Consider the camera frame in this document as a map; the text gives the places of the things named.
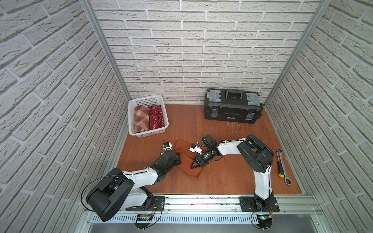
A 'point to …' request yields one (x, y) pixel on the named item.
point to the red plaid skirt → (141, 119)
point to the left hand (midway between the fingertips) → (181, 152)
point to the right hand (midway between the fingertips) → (194, 167)
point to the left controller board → (143, 221)
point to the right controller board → (264, 221)
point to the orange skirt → (187, 157)
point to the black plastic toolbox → (232, 105)
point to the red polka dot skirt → (156, 117)
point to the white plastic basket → (145, 101)
